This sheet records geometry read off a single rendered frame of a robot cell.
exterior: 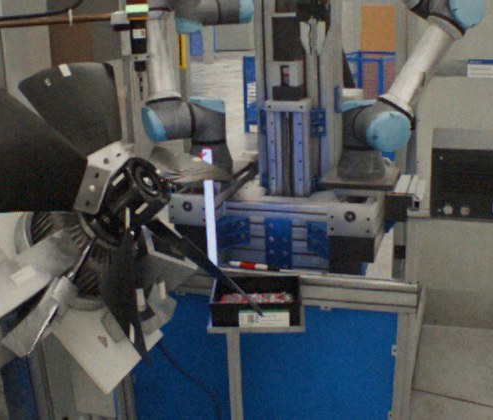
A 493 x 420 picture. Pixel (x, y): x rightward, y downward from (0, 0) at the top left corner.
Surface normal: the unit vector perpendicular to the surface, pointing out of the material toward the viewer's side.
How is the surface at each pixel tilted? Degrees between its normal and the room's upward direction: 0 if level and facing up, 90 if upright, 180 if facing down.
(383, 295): 90
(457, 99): 90
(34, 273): 50
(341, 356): 90
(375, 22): 90
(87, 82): 45
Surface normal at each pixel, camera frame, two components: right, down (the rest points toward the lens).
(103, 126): 0.16, -0.43
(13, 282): 0.70, -0.58
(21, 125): 0.73, -0.11
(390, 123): 0.21, 0.37
